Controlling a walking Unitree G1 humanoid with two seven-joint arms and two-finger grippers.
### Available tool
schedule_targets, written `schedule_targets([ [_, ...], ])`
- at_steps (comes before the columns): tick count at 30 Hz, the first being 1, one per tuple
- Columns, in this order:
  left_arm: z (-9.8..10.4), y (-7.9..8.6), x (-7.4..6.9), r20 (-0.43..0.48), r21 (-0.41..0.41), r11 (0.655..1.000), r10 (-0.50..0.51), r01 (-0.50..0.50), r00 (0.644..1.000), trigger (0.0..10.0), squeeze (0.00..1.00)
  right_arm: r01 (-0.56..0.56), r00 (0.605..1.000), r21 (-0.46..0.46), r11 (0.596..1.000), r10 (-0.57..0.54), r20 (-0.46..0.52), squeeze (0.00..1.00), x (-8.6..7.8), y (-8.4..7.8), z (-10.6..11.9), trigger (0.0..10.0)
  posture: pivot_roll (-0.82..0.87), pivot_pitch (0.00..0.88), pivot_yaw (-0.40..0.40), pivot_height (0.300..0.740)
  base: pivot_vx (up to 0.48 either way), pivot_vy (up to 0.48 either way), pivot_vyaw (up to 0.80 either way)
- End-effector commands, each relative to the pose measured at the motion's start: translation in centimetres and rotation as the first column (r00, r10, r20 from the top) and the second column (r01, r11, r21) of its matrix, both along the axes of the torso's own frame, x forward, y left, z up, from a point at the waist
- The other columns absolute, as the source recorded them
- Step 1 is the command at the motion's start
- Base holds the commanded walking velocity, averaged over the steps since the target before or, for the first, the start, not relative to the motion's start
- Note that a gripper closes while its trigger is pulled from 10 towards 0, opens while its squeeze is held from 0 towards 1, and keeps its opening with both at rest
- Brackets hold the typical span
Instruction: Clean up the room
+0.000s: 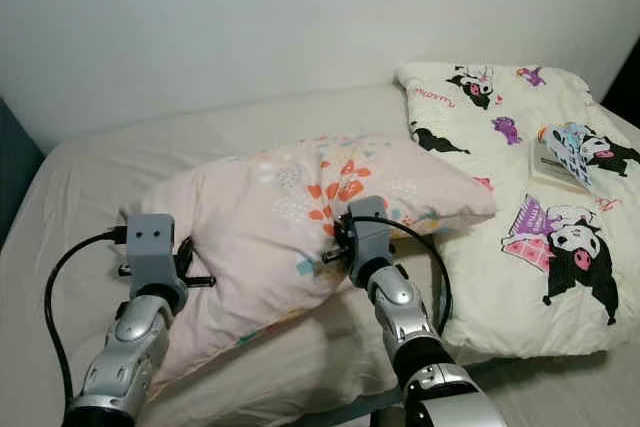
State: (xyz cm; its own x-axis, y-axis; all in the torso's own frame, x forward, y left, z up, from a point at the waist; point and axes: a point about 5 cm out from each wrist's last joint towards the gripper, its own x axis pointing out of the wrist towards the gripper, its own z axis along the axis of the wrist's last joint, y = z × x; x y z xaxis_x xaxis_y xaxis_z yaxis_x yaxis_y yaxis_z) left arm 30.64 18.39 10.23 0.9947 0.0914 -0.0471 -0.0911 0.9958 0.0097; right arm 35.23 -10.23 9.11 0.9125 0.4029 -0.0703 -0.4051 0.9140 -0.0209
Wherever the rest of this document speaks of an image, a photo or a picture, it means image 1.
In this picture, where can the cream cartoon print blanket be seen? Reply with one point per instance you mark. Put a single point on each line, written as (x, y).
(480, 287)

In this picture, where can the mattress with beige sheet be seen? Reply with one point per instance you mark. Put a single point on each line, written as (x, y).
(100, 177)

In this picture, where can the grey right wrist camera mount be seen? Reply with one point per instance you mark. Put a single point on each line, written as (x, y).
(370, 237)

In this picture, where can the pink dotted pillow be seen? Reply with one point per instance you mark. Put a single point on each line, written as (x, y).
(260, 237)

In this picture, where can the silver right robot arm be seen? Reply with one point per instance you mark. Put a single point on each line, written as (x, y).
(400, 307)

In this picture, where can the open blue patterned booklet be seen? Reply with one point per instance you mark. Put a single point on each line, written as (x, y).
(560, 165)

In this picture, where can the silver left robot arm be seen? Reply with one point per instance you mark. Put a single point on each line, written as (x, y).
(130, 367)

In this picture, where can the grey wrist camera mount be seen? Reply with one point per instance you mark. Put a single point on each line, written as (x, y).
(155, 252)
(370, 237)

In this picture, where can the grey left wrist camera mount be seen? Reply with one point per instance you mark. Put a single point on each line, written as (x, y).
(155, 252)

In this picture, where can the teal upholstered headboard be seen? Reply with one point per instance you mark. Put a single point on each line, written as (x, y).
(8, 167)

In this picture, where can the black wardrobe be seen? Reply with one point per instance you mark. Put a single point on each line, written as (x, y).
(625, 87)

